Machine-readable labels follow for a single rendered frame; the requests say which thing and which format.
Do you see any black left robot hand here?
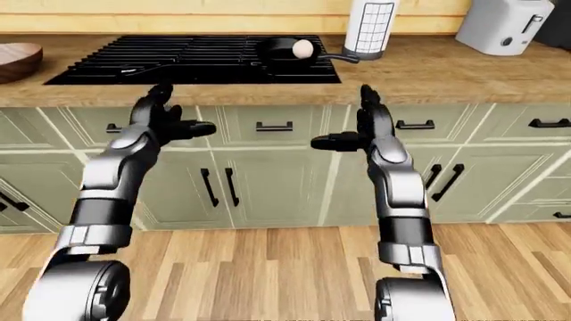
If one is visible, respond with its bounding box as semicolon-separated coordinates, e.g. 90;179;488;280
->
128;83;218;147

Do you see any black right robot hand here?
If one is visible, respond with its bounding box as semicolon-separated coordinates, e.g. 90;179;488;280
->
310;83;398;152

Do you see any beige egg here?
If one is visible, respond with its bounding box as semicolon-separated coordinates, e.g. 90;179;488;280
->
292;39;315;60

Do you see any black frying pan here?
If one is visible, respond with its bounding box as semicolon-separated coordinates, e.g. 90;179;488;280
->
254;37;360;64

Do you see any brown wooden bowl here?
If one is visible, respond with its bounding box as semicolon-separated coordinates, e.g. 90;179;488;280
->
0;43;45;86

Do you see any black stove grate cooktop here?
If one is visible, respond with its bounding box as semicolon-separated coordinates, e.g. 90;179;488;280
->
43;35;343;86

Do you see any white paper towel roll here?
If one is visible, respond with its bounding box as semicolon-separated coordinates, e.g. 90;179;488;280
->
342;0;397;62

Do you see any sage green cabinet front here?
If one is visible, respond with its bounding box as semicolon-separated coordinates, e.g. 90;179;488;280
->
0;102;571;235

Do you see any white toaster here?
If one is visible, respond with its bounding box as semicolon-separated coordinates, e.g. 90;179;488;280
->
454;0;556;57

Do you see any dark appliance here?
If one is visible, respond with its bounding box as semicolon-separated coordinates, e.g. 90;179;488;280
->
533;0;571;53

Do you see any black vertical door handle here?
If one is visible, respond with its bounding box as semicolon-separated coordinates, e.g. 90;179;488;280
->
224;168;241;207
422;163;443;191
431;163;466;203
0;191;30;212
200;168;221;208

